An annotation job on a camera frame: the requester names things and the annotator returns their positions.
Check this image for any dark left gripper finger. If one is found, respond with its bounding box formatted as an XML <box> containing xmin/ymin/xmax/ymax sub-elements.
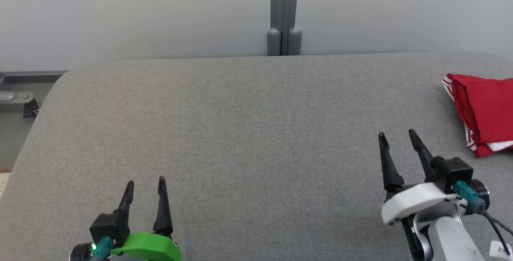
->
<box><xmin>152</xmin><ymin>176</ymin><xmax>174</xmax><ymax>236</ymax></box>
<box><xmin>117</xmin><ymin>180</ymin><xmax>135</xmax><ymax>224</ymax></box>

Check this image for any metal partition post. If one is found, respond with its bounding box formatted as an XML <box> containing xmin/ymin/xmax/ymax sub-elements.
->
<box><xmin>267</xmin><ymin>0</ymin><xmax>302</xmax><ymax>56</ymax></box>

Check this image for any white cable label tag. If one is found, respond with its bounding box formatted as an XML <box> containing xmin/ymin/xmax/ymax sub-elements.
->
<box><xmin>490</xmin><ymin>240</ymin><xmax>513</xmax><ymax>258</ymax></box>

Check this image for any black arm cable teal plug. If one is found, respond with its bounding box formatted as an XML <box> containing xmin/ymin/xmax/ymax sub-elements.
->
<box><xmin>90</xmin><ymin>237</ymin><xmax>113</xmax><ymax>261</ymax></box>
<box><xmin>455</xmin><ymin>181</ymin><xmax>513</xmax><ymax>255</ymax></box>

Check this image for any small black caster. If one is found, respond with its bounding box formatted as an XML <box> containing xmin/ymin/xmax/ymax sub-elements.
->
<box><xmin>22</xmin><ymin>98</ymin><xmax>40</xmax><ymax>119</ymax></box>

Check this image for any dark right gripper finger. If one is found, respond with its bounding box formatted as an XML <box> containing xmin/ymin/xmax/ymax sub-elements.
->
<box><xmin>378</xmin><ymin>132</ymin><xmax>406</xmax><ymax>192</ymax></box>
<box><xmin>408</xmin><ymin>128</ymin><xmax>436</xmax><ymax>182</ymax></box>

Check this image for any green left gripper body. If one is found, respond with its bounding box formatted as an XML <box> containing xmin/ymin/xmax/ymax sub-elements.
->
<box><xmin>108</xmin><ymin>232</ymin><xmax>182</xmax><ymax>261</ymax></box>

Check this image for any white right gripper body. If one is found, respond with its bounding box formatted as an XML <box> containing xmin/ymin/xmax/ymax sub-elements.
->
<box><xmin>381</xmin><ymin>182</ymin><xmax>468</xmax><ymax>226</ymax></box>

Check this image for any red garment white striped trim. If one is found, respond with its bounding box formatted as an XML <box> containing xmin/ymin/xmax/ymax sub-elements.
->
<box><xmin>442</xmin><ymin>73</ymin><xmax>513</xmax><ymax>158</ymax></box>

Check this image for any black right arm cable teal plug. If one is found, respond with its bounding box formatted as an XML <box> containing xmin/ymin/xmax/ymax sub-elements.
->
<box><xmin>455</xmin><ymin>181</ymin><xmax>513</xmax><ymax>255</ymax></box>

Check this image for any black left arm cable teal plug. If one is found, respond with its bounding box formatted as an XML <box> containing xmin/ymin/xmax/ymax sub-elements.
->
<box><xmin>90</xmin><ymin>237</ymin><xmax>113</xmax><ymax>261</ymax></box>

